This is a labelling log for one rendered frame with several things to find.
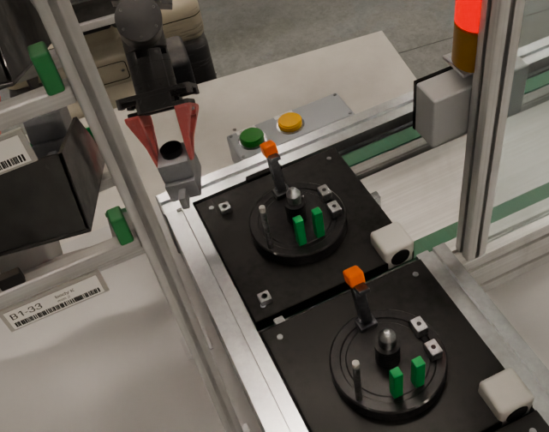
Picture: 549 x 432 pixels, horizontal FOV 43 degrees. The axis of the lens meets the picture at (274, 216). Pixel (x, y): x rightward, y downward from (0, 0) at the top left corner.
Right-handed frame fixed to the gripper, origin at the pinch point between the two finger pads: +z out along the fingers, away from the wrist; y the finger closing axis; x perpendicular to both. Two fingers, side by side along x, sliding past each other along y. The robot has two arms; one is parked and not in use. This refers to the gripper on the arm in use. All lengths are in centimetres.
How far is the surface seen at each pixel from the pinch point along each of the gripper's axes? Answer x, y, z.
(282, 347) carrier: -8.8, 9.5, 26.5
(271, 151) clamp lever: 4.2, 12.7, 2.3
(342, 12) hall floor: 220, 35, -45
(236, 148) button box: 20.5, 5.7, 0.9
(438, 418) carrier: -16.7, 26.4, 36.0
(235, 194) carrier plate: 11.5, 5.0, 7.5
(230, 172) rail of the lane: 16.4, 4.4, 4.4
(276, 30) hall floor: 214, 6, -44
